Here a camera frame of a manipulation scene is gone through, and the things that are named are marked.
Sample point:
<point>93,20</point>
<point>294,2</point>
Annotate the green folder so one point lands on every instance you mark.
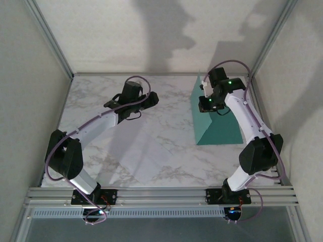
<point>222,131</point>

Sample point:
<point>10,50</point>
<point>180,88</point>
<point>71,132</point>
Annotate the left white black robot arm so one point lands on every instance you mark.
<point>75,156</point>

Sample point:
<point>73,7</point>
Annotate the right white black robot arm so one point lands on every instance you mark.
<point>242,113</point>

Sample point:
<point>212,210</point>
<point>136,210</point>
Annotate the controller board with LED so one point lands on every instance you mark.
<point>233,211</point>
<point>99,212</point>

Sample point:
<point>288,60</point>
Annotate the thin aluminium table rail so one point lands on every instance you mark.
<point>161,74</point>

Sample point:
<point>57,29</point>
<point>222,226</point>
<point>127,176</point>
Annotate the aluminium side rail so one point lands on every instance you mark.
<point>263,113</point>

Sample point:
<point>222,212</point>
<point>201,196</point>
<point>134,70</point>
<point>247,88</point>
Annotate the aluminium frame post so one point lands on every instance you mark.
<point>51,37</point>
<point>270,37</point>

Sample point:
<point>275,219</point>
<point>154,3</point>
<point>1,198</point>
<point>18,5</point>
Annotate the wide aluminium frame rail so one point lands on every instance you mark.
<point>161,195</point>

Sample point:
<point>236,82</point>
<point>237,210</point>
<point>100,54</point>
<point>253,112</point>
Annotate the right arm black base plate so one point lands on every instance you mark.
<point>212,195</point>

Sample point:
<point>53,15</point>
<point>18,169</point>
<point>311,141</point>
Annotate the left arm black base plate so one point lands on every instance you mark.
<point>111,196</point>

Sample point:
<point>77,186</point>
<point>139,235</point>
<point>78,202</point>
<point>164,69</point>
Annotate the aluminium lower frame leg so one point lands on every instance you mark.
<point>21,224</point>
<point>300,224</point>

